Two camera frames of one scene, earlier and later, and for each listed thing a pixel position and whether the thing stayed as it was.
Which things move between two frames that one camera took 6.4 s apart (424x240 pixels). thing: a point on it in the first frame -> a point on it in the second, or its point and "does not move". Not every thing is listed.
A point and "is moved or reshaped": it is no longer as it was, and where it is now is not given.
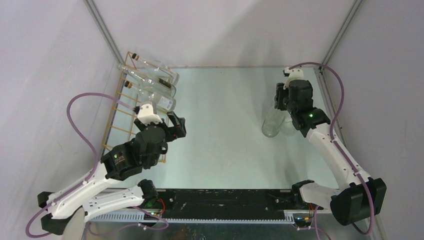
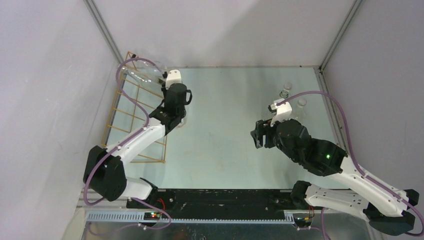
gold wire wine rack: x=141 y=81 does not move
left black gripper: x=179 y=129 -> x=165 y=96
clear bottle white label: x=163 y=102 is moved or reshaped
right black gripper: x=280 y=92 -> x=262 y=127
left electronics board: x=148 y=217 does not move
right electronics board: x=305 y=220 does not move
